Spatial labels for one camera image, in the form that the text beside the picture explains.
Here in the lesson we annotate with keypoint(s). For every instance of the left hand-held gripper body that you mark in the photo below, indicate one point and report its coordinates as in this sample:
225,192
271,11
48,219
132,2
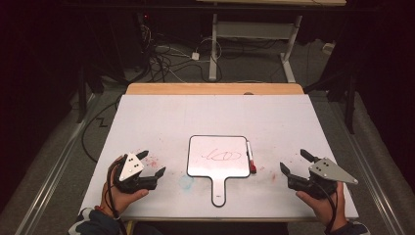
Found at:
132,168

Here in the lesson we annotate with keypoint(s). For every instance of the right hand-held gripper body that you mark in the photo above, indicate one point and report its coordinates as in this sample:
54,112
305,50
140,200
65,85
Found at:
329,171

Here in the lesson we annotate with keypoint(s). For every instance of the white marker with red cap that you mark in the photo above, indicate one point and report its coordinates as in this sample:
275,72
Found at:
249,153

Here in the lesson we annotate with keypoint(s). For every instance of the white paddle whiteboard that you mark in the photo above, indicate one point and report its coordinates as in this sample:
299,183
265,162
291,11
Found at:
205,169

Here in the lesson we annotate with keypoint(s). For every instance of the person's left hand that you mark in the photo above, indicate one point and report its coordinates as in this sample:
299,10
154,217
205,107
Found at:
119,199

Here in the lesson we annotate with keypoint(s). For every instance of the person's right hand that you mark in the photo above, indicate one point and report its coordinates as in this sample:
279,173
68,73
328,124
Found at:
326,209

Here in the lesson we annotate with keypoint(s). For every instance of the black stand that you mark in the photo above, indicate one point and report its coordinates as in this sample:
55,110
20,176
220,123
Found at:
350,104
81,98

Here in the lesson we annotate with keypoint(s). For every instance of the large white board sheet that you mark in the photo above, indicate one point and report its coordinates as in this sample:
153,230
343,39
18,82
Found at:
212,114

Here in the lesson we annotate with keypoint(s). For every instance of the wooden table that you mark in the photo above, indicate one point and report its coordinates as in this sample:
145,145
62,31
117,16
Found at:
212,88

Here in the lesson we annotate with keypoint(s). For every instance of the white floor box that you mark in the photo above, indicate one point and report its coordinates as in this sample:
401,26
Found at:
328,48

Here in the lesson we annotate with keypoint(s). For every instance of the white power adapter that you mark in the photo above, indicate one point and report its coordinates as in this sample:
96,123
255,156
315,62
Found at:
195,56

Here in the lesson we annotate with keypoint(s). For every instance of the white metal-legged desk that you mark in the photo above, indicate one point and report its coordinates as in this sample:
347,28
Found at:
251,30

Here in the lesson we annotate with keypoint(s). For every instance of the metal floor rail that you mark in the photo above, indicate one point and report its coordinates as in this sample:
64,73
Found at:
55,169
368,169

